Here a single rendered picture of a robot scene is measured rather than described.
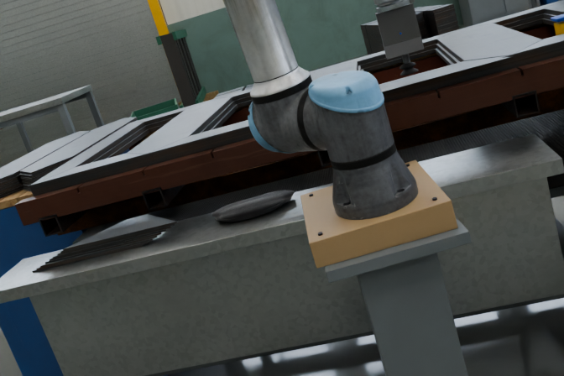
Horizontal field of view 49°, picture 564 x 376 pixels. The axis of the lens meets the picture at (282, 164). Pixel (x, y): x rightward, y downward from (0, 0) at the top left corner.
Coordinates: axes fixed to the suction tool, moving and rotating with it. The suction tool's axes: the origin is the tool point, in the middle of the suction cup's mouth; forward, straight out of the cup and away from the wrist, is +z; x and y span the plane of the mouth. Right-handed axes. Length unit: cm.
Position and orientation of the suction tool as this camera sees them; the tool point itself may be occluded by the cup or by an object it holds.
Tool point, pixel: (409, 72)
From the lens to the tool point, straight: 147.2
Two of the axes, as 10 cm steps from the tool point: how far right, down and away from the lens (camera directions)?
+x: -1.1, 2.8, -9.5
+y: -9.5, 2.5, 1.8
